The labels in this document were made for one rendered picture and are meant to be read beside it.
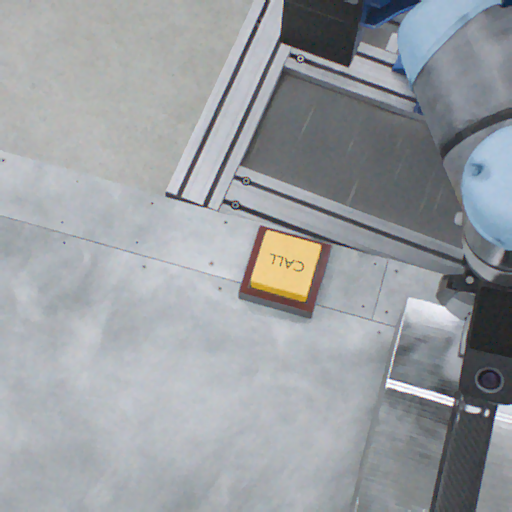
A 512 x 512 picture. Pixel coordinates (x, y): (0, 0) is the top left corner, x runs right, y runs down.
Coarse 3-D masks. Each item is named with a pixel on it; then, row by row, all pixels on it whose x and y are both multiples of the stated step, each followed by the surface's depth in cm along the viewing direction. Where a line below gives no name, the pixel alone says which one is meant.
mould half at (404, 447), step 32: (416, 320) 122; (448, 320) 122; (416, 352) 120; (448, 352) 121; (384, 384) 122; (416, 384) 119; (448, 384) 119; (384, 416) 118; (416, 416) 119; (448, 416) 119; (384, 448) 118; (416, 448) 118; (384, 480) 117; (416, 480) 117
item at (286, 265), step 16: (272, 240) 130; (288, 240) 130; (304, 240) 130; (272, 256) 129; (288, 256) 129; (304, 256) 129; (256, 272) 129; (272, 272) 129; (288, 272) 129; (304, 272) 129; (256, 288) 130; (272, 288) 128; (288, 288) 128; (304, 288) 128
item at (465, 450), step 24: (456, 408) 119; (480, 408) 119; (456, 432) 119; (480, 432) 119; (456, 456) 118; (480, 456) 118; (456, 480) 117; (480, 480) 117; (432, 504) 116; (456, 504) 117
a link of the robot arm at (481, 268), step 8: (456, 216) 95; (464, 240) 94; (464, 248) 96; (472, 256) 94; (472, 264) 96; (480, 264) 94; (480, 272) 96; (488, 272) 94; (496, 272) 93; (504, 272) 92; (496, 280) 95; (504, 280) 94
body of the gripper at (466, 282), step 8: (464, 256) 104; (464, 264) 104; (464, 272) 105; (472, 272) 103; (456, 280) 105; (464, 280) 103; (472, 280) 103; (488, 280) 97; (464, 288) 104; (472, 288) 104; (504, 288) 97; (456, 296) 106; (464, 296) 106; (472, 296) 105; (472, 304) 107
